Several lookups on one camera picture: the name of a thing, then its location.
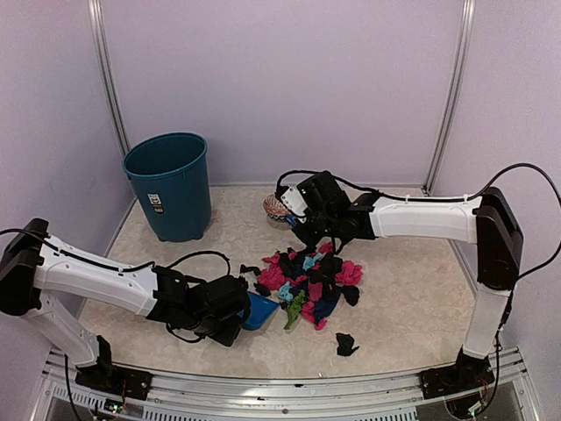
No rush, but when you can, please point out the aluminium frame post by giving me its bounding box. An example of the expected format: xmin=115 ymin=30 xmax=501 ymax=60
xmin=87 ymin=0 xmax=131 ymax=157
xmin=423 ymin=0 xmax=476 ymax=196

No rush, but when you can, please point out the isolated black paper scrap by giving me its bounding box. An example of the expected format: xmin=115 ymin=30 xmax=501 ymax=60
xmin=336 ymin=332 xmax=359 ymax=357

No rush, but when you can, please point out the teal plastic waste bin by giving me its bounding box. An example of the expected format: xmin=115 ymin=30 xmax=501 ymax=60
xmin=123 ymin=132 xmax=211 ymax=242

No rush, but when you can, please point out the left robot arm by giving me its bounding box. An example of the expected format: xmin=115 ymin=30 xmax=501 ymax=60
xmin=1 ymin=218 xmax=251 ymax=390

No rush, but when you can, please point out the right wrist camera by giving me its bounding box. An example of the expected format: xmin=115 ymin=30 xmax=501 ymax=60
xmin=275 ymin=170 xmax=351 ymax=220

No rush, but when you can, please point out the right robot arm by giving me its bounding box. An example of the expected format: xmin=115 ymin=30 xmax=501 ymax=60
xmin=273 ymin=164 xmax=560 ymax=377

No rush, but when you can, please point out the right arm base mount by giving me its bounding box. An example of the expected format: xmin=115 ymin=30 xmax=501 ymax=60
xmin=418 ymin=348 xmax=495 ymax=399

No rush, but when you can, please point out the green paper scrap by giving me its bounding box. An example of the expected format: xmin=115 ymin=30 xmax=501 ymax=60
xmin=283 ymin=290 xmax=307 ymax=330

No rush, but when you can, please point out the front aluminium rail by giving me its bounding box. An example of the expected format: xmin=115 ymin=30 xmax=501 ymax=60
xmin=32 ymin=346 xmax=538 ymax=421

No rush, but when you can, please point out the right aluminium frame post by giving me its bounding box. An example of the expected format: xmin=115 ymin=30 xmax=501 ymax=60
xmin=423 ymin=0 xmax=476 ymax=196

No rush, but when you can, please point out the blue plastic dustpan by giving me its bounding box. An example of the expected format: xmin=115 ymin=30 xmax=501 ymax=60
xmin=242 ymin=291 xmax=280 ymax=331

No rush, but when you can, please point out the pile of coloured paper scraps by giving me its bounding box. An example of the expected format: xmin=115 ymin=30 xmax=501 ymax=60
xmin=239 ymin=243 xmax=364 ymax=330

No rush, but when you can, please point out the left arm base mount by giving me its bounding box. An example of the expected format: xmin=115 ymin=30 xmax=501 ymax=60
xmin=75 ymin=335 xmax=153 ymax=401

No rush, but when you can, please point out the left aluminium frame post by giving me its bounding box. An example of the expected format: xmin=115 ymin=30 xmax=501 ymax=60
xmin=87 ymin=0 xmax=131 ymax=157

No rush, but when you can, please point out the patterned red ceramic bowl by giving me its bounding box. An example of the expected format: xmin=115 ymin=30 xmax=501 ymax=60
xmin=263 ymin=194 xmax=290 ymax=222

